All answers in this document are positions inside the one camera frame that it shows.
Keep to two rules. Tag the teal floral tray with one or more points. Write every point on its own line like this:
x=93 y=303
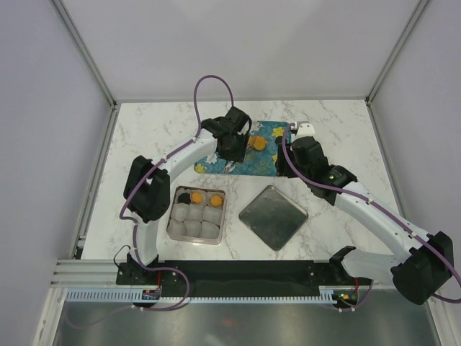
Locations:
x=256 y=163

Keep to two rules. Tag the black cookie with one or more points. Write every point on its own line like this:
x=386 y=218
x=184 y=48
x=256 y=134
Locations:
x=184 y=198

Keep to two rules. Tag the square cookie tin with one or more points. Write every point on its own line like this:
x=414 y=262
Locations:
x=197 y=223

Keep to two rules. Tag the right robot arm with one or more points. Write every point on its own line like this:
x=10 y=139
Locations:
x=419 y=264

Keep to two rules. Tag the square metal tin lid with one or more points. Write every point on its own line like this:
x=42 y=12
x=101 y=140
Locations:
x=273 y=217

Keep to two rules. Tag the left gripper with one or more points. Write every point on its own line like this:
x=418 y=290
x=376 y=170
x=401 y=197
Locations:
x=239 y=156

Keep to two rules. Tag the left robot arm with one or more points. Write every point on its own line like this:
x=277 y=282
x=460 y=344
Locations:
x=147 y=191

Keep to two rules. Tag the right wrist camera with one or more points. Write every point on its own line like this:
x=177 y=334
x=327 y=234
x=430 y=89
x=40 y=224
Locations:
x=302 y=129

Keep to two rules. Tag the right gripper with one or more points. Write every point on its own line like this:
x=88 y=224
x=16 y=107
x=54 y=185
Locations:
x=282 y=159

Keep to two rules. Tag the orange cookie small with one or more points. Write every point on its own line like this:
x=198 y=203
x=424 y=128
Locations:
x=196 y=197

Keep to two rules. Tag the orange cookie stack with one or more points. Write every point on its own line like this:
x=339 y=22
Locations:
x=257 y=143

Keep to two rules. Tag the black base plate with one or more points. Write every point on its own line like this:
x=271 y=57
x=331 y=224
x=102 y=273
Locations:
x=239 y=277

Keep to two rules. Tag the white cable duct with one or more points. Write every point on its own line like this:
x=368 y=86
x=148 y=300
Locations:
x=138 y=295

